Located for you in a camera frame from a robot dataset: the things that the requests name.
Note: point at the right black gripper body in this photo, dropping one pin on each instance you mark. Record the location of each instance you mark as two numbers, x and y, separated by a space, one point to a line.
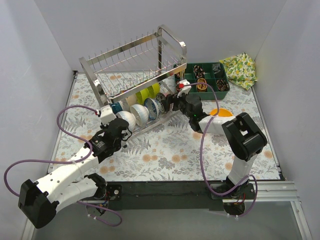
170 102

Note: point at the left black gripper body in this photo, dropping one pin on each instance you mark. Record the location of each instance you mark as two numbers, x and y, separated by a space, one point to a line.
122 127

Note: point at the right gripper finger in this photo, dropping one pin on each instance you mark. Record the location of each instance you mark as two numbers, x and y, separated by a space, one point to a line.
166 105
169 96

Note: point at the red pattern bowl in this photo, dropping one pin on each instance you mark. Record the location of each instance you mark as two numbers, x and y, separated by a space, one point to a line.
159 98

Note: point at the yellow ribbed bowl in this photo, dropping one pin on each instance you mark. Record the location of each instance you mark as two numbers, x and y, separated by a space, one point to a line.
222 112

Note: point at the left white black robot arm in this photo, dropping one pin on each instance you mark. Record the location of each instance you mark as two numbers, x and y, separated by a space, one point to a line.
41 200

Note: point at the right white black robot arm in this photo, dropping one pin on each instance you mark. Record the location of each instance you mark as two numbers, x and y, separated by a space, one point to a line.
245 138

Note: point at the steel two-tier dish rack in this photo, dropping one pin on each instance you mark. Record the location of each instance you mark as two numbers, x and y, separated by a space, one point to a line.
126 69

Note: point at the orange navy rolled tie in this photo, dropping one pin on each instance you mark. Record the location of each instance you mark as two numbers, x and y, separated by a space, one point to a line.
178 89

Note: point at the blue floral white bowl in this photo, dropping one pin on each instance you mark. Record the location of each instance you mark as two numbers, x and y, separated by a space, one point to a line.
152 107

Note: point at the lime green bowl right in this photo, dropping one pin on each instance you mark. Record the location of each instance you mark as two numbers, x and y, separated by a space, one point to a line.
153 90

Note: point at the lime green bowl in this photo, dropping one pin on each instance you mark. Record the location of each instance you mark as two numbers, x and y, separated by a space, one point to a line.
142 95
153 90

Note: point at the white ribbed bowl front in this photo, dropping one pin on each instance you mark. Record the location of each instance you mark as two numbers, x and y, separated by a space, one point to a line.
129 117

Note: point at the white ribbed bowl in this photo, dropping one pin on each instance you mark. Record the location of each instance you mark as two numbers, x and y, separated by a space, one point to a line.
141 114
129 117

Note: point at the lime green bowl left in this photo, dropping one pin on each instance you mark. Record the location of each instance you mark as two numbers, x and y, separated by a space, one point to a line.
142 95

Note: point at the yellow patterned rolled tie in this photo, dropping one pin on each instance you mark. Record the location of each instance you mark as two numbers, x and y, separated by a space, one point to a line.
202 85

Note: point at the teal blue bowl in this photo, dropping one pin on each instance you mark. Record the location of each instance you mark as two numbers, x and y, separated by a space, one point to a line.
116 107

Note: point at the beige floral bowl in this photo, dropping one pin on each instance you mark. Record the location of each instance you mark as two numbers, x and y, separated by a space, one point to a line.
129 101

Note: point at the pink black rolled tie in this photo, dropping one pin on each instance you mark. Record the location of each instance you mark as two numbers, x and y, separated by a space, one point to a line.
198 72

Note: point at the dark floral rolled tie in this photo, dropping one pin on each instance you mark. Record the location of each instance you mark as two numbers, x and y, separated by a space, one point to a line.
222 85

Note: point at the green divided organizer tray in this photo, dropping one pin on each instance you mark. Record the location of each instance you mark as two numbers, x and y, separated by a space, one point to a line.
210 79

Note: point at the floral table mat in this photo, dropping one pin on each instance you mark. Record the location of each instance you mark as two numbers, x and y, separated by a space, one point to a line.
167 152

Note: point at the grey rolled tie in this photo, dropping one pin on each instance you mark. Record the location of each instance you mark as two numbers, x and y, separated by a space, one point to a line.
217 69

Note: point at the lemon print cloth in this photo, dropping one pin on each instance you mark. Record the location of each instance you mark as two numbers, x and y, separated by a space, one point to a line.
241 70

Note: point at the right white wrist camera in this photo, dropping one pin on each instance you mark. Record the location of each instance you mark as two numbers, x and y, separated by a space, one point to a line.
185 88

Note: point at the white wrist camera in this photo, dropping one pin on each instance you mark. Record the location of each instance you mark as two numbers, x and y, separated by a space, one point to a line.
185 88
106 115

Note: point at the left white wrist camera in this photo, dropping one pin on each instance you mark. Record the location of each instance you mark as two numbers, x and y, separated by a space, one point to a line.
106 115

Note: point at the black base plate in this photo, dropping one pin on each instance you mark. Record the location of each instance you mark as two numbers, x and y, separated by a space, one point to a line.
166 203

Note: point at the aluminium frame rail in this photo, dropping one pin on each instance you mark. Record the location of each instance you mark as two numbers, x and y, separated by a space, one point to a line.
265 191

